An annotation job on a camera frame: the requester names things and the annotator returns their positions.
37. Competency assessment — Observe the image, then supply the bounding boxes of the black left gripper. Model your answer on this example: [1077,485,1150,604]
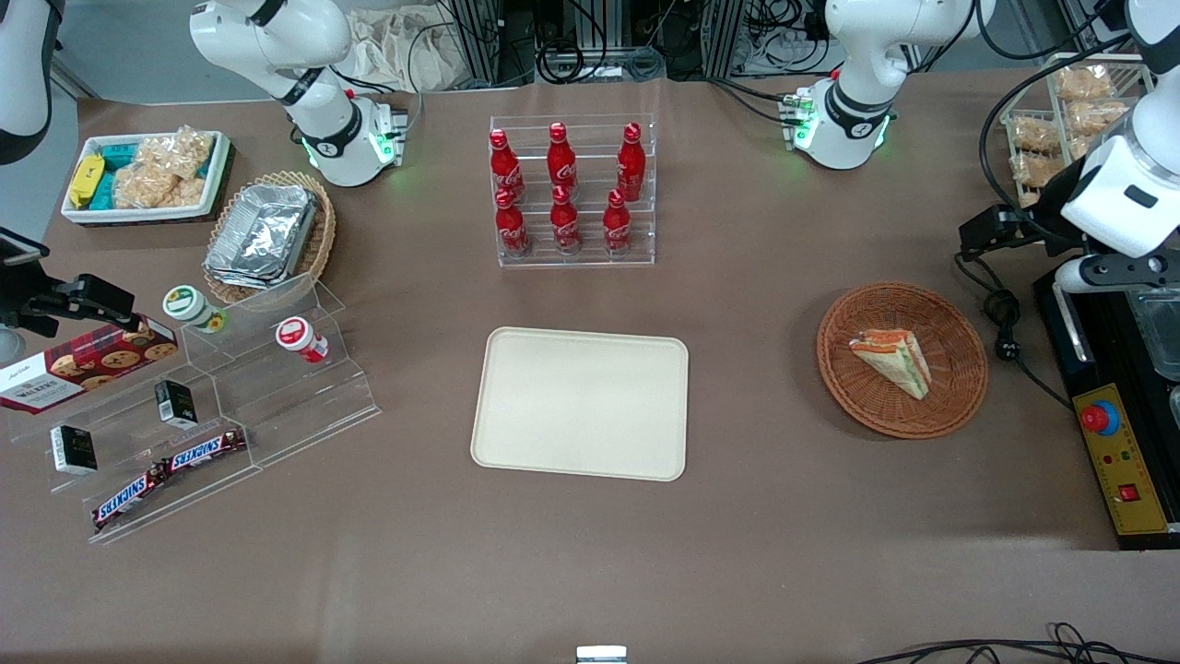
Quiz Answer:
[959,207,1049,260]

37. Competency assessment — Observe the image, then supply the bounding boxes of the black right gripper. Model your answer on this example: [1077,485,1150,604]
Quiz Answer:
[0,273,136,338]

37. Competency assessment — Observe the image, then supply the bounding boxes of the triangular sandwich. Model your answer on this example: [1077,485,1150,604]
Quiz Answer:
[848,329,933,401]

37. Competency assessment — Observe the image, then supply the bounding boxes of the round brown wicker basket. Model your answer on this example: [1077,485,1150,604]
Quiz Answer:
[817,281,990,441]

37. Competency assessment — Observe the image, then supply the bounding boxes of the oval light wicker basket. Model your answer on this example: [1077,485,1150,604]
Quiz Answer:
[202,170,338,306]

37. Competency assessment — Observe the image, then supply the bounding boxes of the cream plastic tray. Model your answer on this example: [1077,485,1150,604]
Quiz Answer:
[470,326,690,483]

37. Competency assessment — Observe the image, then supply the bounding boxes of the red cookie box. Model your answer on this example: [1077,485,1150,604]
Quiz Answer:
[0,315,180,417]

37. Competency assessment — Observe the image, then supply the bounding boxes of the white rectangular snack bin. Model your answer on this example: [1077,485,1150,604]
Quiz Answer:
[61,130,232,226]

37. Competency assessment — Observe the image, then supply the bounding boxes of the green lid cup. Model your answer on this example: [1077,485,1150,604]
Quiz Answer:
[162,285,228,334]

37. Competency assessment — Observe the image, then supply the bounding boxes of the teal snack pack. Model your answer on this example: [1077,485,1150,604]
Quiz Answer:
[95,141,141,210]

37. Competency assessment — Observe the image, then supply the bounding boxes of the yellow snack pack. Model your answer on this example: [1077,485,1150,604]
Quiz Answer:
[68,154,105,209]

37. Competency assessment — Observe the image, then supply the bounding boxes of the small black box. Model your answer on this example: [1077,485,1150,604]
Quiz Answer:
[49,424,100,476]
[153,378,198,429]

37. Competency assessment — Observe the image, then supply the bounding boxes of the clear bag of rice crackers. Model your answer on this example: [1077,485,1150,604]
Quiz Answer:
[114,126,216,210]

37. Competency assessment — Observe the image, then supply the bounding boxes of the black control box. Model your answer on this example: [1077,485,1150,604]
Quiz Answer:
[1032,267,1180,552]

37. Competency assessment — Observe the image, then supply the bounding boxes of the stack of foil containers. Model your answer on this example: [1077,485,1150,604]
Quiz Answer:
[204,184,320,290]

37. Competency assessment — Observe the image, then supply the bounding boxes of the clear plastic container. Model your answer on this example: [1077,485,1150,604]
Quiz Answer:
[1122,286,1180,381]

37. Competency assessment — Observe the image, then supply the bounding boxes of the brown Snickers bar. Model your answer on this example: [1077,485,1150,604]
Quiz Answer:
[163,426,249,474]
[91,463,170,532]

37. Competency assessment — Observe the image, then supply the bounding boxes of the red lid cup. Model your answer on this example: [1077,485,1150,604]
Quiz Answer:
[275,315,330,364]

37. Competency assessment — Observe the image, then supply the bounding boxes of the clear acrylic stepped display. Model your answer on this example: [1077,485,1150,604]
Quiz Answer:
[7,271,382,546]

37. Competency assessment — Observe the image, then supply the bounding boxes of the red cola bottle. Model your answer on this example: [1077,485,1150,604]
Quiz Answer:
[494,188,531,257]
[616,123,646,203]
[549,185,583,255]
[547,122,579,191]
[602,189,633,255]
[489,128,525,204]

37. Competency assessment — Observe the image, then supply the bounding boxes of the beige cloth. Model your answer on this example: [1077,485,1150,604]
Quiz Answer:
[343,7,464,94]

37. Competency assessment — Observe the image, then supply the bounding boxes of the clear acrylic bottle rack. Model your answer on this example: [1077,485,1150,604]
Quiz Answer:
[488,113,657,269]

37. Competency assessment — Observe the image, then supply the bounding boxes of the black power cable with plug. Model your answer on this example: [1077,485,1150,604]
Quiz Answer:
[953,249,1076,412]

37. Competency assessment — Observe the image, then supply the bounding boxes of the white wire basket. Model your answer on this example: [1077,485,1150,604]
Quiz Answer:
[999,53,1158,213]

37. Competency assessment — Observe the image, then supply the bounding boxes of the aluminium frame profile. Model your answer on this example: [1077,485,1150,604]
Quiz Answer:
[450,0,537,90]
[702,0,746,80]

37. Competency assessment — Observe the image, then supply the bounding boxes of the black floor cables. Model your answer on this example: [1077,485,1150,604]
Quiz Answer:
[855,622,1180,664]

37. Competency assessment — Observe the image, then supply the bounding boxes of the black coiled cables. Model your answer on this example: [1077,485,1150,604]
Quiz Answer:
[537,39,667,86]

